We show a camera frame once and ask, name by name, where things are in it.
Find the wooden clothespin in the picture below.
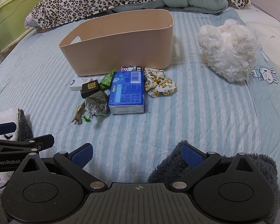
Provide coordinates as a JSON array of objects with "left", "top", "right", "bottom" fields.
[{"left": 71, "top": 105, "right": 85, "bottom": 125}]

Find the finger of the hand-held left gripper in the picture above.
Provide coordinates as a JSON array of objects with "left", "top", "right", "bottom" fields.
[
  {"left": 0, "top": 134, "right": 55, "bottom": 155},
  {"left": 0, "top": 122, "right": 17, "bottom": 143}
]

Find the clear packet of dried greens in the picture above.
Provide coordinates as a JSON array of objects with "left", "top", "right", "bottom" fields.
[{"left": 83, "top": 91, "right": 111, "bottom": 123}]

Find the green cabinet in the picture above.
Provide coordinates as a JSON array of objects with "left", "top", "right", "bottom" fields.
[{"left": 0, "top": 0, "right": 43, "bottom": 55}]

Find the grey fuzzy garment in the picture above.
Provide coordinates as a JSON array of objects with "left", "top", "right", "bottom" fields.
[{"left": 147, "top": 140, "right": 280, "bottom": 224}]

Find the white and grey fuzzy cloth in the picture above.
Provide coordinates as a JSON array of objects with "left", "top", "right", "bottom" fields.
[{"left": 0, "top": 108, "right": 34, "bottom": 143}]

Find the light blue rabbit-print cover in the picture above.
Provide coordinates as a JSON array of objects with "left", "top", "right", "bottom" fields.
[{"left": 215, "top": 7, "right": 280, "bottom": 188}]

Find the floral fabric scrunchie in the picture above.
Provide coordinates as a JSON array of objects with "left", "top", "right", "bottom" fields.
[{"left": 143, "top": 67, "right": 177, "bottom": 98}]

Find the blue tissue pack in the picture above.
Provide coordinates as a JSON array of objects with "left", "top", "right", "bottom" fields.
[{"left": 108, "top": 71, "right": 146, "bottom": 115}]

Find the blue striped bed sheet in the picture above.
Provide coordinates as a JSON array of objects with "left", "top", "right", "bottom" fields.
[{"left": 0, "top": 7, "right": 280, "bottom": 215}]

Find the cartoon print small box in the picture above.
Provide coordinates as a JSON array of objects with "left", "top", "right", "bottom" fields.
[{"left": 121, "top": 66, "right": 144, "bottom": 73}]

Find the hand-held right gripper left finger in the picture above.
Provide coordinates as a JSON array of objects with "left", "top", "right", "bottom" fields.
[{"left": 14, "top": 143, "right": 108, "bottom": 192}]

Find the teal checked quilt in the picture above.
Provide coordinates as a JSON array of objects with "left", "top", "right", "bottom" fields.
[{"left": 111, "top": 0, "right": 229, "bottom": 14}]

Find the white plush toy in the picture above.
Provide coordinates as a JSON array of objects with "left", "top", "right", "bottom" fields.
[{"left": 198, "top": 19, "right": 258, "bottom": 83}]

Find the black box with gold label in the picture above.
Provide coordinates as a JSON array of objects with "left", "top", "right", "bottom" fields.
[{"left": 80, "top": 79, "right": 100, "bottom": 99}]

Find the green snack packet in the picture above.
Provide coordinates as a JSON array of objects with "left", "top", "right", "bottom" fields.
[{"left": 99, "top": 68, "right": 117, "bottom": 90}]

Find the pink floral cloth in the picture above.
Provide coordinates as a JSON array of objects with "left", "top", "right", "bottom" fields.
[{"left": 24, "top": 13, "right": 41, "bottom": 33}]

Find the white small box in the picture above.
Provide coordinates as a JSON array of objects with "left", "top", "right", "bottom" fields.
[{"left": 69, "top": 77, "right": 96, "bottom": 91}]

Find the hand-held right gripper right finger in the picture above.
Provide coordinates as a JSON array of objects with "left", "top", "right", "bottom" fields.
[{"left": 169, "top": 143, "right": 264, "bottom": 191}]

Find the beige plastic storage bin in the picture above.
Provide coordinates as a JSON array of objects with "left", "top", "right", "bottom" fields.
[{"left": 59, "top": 9, "right": 174, "bottom": 77}]

